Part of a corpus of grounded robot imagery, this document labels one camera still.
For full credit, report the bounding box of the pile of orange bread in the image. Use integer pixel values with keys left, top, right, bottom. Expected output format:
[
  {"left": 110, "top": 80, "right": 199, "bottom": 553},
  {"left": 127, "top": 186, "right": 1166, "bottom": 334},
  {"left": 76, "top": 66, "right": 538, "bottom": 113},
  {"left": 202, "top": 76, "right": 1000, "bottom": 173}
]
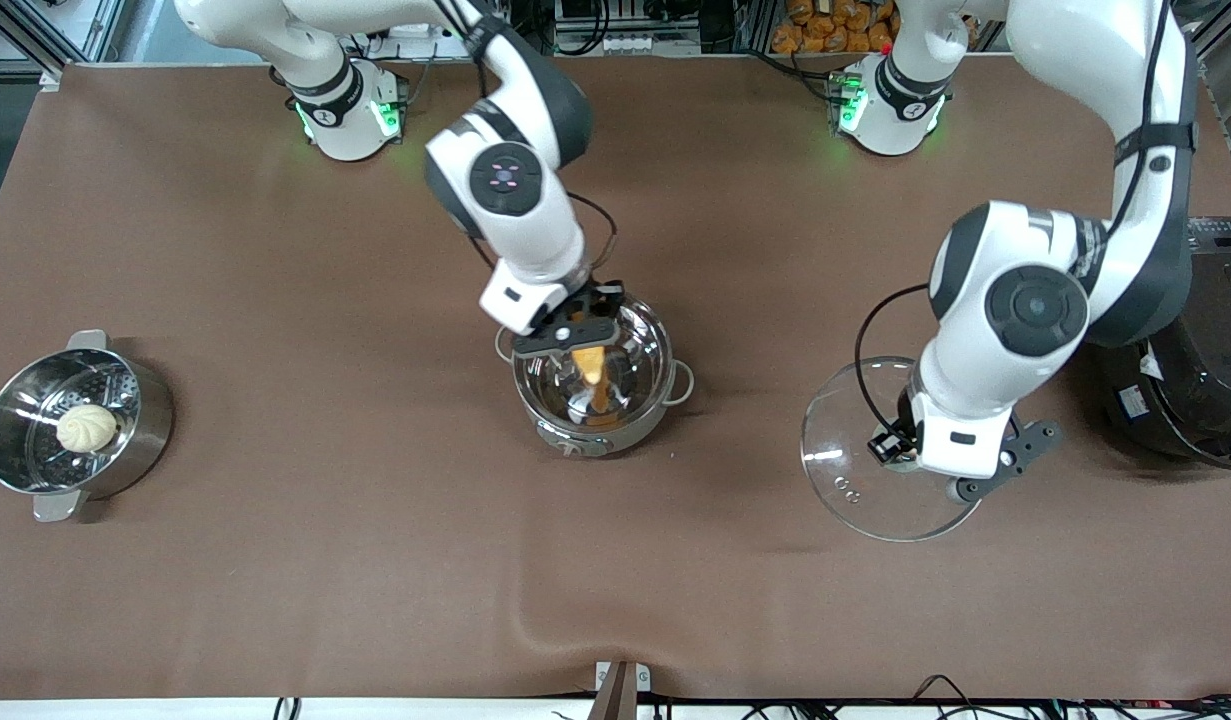
[{"left": 772, "top": 0, "right": 898, "bottom": 54}]

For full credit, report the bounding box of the yellow corn cob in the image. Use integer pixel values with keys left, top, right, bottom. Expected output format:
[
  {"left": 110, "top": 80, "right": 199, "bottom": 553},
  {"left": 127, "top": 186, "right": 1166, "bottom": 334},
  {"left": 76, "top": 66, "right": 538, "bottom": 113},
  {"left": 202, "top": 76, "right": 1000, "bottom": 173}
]
[{"left": 571, "top": 344, "right": 610, "bottom": 413}]

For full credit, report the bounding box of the white power strip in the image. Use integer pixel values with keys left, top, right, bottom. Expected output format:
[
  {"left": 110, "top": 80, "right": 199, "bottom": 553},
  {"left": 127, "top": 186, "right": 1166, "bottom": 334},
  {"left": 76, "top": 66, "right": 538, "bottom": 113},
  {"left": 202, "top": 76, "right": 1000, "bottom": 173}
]
[{"left": 600, "top": 35, "right": 703, "bottom": 54}]

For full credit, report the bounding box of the steel steamer pot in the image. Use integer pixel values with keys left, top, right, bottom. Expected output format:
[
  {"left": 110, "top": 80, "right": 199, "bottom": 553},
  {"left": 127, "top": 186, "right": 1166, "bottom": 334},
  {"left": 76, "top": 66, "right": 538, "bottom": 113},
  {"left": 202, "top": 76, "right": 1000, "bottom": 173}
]
[{"left": 0, "top": 329, "right": 175, "bottom": 524}]

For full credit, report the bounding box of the round glass pot lid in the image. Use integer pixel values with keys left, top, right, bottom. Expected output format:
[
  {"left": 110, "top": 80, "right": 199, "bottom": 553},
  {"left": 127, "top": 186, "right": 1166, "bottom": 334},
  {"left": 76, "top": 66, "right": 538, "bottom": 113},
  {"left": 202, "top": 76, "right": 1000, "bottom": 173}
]
[{"left": 800, "top": 356, "right": 986, "bottom": 544}]

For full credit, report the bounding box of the steel pot with handles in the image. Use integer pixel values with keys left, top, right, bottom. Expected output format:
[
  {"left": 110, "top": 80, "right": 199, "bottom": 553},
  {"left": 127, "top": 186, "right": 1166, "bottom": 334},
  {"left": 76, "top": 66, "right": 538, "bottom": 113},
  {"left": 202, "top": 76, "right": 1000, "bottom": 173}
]
[{"left": 494, "top": 296, "right": 696, "bottom": 461}]

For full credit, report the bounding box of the white steamed bun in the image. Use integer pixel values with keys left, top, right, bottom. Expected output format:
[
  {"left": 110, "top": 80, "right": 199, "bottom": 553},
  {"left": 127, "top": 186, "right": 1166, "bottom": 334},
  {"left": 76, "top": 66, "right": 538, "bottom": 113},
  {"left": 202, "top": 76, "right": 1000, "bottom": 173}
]
[{"left": 55, "top": 403, "right": 120, "bottom": 454}]

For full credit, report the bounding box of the dark grey rice cooker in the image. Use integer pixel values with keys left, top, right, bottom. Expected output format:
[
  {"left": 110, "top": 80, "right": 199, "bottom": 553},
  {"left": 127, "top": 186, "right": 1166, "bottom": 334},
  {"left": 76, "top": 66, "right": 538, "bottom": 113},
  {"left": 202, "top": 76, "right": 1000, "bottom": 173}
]
[{"left": 1093, "top": 214, "right": 1231, "bottom": 473}]

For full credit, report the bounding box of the aluminium frame rack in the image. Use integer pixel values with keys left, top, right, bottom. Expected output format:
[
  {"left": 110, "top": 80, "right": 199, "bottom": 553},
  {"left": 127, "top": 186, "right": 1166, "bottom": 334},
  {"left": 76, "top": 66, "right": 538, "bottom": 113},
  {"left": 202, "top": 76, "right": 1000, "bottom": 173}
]
[{"left": 0, "top": 0, "right": 126, "bottom": 67}]

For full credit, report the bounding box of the black cable bundle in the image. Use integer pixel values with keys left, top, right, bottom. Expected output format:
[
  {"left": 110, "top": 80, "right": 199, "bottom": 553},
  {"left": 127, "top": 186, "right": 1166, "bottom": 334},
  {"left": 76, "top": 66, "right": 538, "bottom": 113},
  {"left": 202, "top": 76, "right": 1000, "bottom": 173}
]
[{"left": 910, "top": 674, "right": 1231, "bottom": 720}]

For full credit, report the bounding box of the metal table clamp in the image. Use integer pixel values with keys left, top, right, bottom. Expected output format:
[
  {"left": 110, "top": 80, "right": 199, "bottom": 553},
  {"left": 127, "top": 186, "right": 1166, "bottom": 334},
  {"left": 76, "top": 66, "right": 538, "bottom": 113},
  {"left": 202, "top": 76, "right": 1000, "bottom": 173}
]
[{"left": 595, "top": 660, "right": 652, "bottom": 720}]

